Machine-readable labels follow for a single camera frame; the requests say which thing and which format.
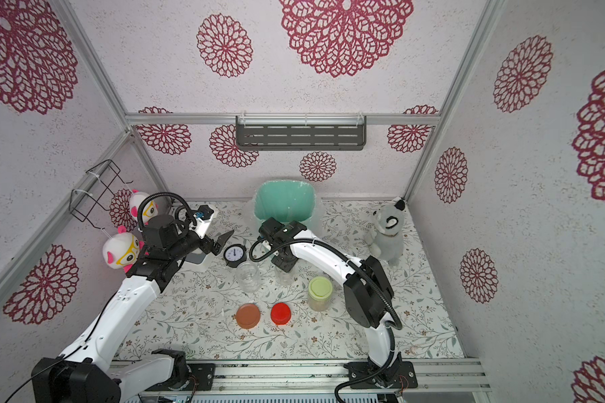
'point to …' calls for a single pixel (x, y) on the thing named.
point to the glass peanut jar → (249, 276)
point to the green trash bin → (286, 201)
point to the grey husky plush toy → (385, 238)
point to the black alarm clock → (234, 254)
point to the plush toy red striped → (122, 250)
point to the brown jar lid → (248, 316)
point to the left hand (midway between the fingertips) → (219, 222)
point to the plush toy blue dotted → (149, 208)
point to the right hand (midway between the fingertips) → (288, 255)
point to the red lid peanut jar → (285, 279)
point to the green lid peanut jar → (320, 291)
